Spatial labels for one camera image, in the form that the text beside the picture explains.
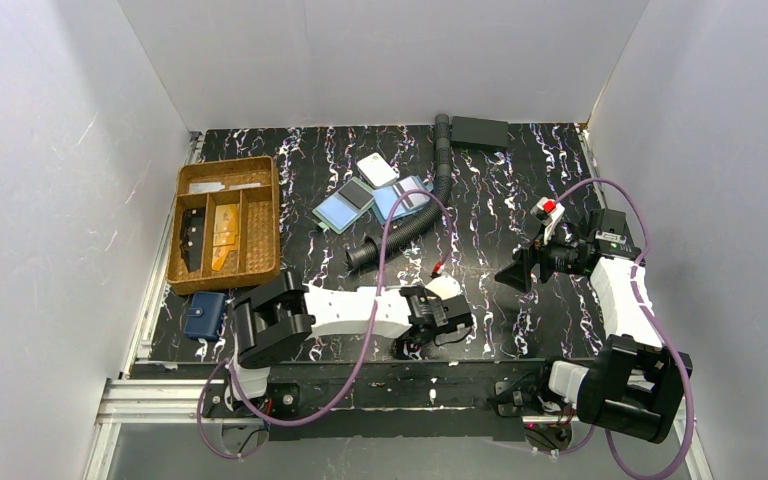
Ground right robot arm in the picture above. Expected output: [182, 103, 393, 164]
[535, 209, 684, 444]

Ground gold cards in tray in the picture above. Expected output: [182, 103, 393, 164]
[210, 204, 241, 272]

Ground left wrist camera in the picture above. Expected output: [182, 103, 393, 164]
[425, 271, 463, 300]

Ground aluminium frame rail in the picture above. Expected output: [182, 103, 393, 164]
[84, 360, 685, 479]

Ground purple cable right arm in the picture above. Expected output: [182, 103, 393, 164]
[549, 176, 697, 480]

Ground white card in tray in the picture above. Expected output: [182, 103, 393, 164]
[187, 181, 262, 194]

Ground woven wicker tray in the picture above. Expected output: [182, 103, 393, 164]
[166, 156, 281, 296]

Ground black card in tray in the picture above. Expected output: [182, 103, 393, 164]
[179, 207, 206, 273]

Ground white card case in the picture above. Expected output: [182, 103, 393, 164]
[356, 153, 399, 189]

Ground blue card holder open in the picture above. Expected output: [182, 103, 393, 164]
[371, 175, 435, 225]

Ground green card holder open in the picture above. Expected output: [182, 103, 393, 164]
[313, 178, 374, 234]

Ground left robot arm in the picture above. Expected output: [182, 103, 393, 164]
[227, 269, 475, 401]

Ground black box at back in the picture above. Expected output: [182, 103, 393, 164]
[450, 116, 509, 151]

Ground black corrugated hose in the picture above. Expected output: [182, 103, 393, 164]
[345, 113, 455, 270]

